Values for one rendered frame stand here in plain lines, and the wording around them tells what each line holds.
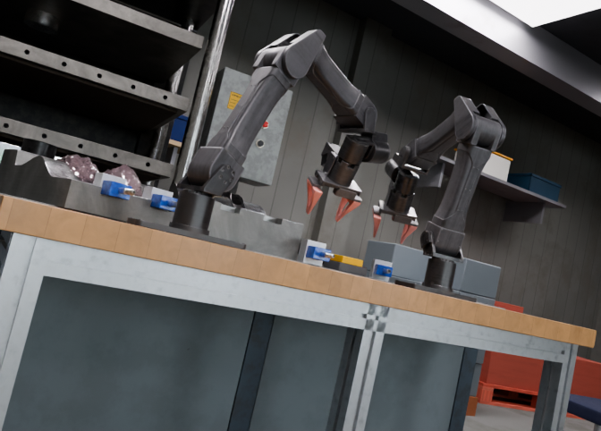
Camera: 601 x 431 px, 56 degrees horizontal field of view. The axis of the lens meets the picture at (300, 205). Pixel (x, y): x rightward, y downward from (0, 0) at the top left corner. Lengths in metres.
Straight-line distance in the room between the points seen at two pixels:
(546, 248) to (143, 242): 6.70
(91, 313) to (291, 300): 0.49
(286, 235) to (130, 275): 0.63
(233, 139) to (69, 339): 0.54
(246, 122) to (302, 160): 3.93
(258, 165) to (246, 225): 0.96
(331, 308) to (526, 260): 6.12
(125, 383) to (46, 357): 0.17
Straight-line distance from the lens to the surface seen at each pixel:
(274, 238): 1.35
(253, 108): 1.04
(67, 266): 0.78
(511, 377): 5.31
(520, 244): 6.89
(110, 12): 2.20
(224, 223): 1.30
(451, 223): 1.32
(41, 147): 1.53
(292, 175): 4.90
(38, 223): 0.74
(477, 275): 4.30
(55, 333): 1.25
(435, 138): 1.45
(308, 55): 1.12
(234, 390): 1.36
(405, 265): 4.33
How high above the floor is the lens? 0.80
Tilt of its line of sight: 6 degrees up
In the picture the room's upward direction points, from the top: 13 degrees clockwise
